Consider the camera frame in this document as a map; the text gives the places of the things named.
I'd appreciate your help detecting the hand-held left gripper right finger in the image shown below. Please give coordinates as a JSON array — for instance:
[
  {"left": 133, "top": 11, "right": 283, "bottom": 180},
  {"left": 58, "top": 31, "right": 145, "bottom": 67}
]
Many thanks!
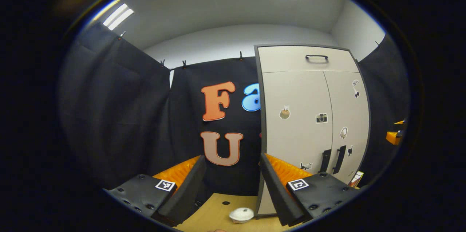
[{"left": 260, "top": 153, "right": 364, "bottom": 227}]

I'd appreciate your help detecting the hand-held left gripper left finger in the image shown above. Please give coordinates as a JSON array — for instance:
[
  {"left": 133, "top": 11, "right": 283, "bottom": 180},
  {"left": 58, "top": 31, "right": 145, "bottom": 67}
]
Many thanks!
[{"left": 103, "top": 154, "right": 207, "bottom": 227}]

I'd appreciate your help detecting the white cabinet door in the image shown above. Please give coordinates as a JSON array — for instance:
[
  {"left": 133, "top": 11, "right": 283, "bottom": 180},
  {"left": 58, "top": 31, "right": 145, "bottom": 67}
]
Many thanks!
[
  {"left": 261, "top": 71, "right": 333, "bottom": 216},
  {"left": 323, "top": 71, "right": 370, "bottom": 186}
]

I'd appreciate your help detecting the white shoe cabinet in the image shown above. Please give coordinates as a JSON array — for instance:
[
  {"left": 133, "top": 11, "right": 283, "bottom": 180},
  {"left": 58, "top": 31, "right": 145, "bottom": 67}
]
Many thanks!
[{"left": 254, "top": 44, "right": 372, "bottom": 219}]

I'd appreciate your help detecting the white cabinet drawer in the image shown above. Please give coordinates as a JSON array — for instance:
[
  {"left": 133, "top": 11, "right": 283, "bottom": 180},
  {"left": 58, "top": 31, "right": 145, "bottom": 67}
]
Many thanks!
[{"left": 257, "top": 46, "right": 360, "bottom": 74}]

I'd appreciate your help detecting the black backdrop cloth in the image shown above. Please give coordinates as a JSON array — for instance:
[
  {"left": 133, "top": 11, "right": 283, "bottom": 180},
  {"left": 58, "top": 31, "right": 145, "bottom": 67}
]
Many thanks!
[
  {"left": 359, "top": 34, "right": 411, "bottom": 186},
  {"left": 58, "top": 23, "right": 264, "bottom": 197}
]

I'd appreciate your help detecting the white round object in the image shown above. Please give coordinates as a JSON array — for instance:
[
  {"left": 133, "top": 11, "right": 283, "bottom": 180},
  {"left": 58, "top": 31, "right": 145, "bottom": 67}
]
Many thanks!
[{"left": 229, "top": 207, "right": 255, "bottom": 224}]

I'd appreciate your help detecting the colourful printed box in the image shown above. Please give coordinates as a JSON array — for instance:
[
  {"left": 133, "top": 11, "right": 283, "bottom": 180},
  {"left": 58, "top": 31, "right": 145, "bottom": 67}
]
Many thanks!
[{"left": 349, "top": 170, "right": 365, "bottom": 188}]

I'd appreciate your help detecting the ceiling light panel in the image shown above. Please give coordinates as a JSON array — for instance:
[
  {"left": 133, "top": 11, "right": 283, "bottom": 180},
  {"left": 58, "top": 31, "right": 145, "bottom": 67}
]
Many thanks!
[{"left": 103, "top": 3, "right": 134, "bottom": 31}]

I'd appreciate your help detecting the black door handle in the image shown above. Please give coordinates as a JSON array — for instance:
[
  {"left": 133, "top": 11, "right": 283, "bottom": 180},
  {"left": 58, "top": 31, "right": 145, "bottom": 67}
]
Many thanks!
[
  {"left": 319, "top": 149, "right": 332, "bottom": 173},
  {"left": 333, "top": 145, "right": 347, "bottom": 175}
]

